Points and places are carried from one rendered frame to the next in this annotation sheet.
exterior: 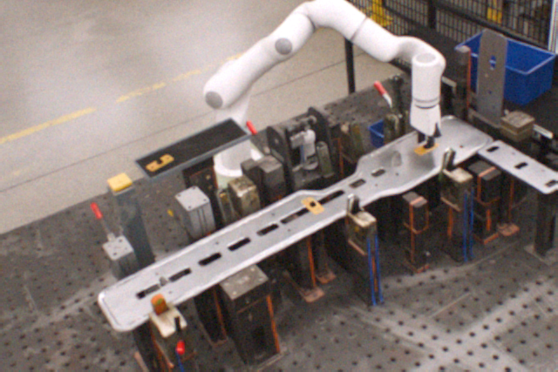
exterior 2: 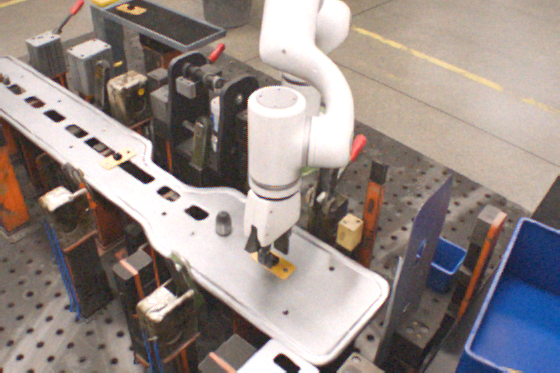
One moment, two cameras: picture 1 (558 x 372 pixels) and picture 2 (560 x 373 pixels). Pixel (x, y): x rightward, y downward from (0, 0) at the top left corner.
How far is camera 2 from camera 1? 2.23 m
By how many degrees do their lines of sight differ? 52
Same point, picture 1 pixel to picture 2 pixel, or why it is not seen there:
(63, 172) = (406, 98)
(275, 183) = (157, 116)
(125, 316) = not seen: outside the picture
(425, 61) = (260, 98)
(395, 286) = (109, 331)
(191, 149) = (157, 20)
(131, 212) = (99, 34)
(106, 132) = (474, 106)
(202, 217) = (77, 71)
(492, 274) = not seen: outside the picture
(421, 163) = (226, 260)
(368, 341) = (15, 312)
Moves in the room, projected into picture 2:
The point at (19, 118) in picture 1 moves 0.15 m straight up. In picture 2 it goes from (458, 55) to (462, 36)
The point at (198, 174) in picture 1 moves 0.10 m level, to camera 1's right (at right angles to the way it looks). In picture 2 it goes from (149, 51) to (157, 66)
